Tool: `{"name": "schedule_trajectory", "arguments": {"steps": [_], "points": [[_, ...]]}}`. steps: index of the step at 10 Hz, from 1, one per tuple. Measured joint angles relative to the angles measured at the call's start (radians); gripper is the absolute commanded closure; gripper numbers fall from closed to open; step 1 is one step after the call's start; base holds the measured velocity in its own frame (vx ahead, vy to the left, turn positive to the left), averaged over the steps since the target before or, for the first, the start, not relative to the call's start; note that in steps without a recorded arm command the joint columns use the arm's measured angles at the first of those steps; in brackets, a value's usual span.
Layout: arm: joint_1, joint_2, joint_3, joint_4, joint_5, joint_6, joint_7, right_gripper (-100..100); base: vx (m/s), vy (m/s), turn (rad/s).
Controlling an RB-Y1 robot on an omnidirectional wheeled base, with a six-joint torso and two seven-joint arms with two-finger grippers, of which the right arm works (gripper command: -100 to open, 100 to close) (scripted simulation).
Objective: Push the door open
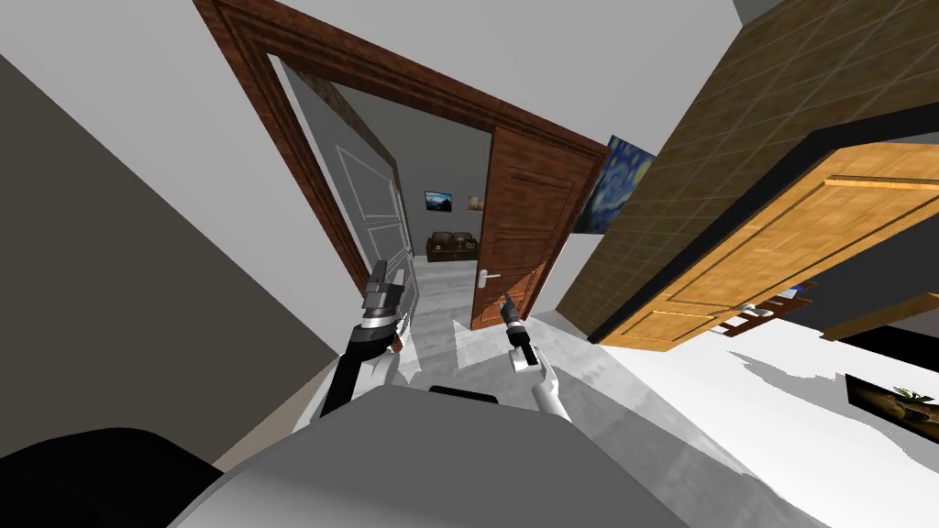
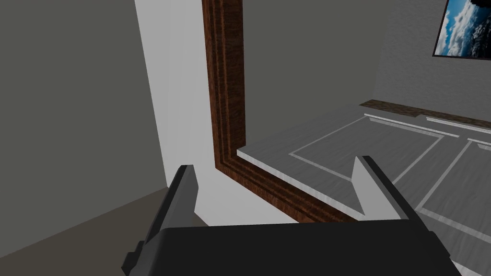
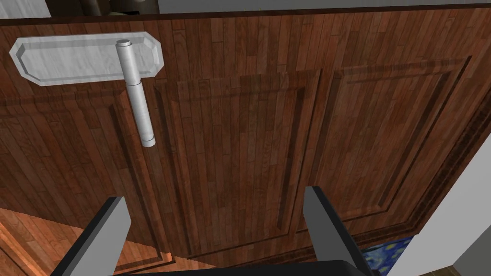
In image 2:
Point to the sky and clouds wall picture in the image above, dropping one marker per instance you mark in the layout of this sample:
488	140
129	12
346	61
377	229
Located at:
464	28

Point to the grey panelled door leaf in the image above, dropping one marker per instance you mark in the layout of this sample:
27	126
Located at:
387	161

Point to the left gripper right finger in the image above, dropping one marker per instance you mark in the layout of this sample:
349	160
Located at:
374	195

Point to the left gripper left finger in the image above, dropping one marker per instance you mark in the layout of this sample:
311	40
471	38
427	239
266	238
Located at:
179	203

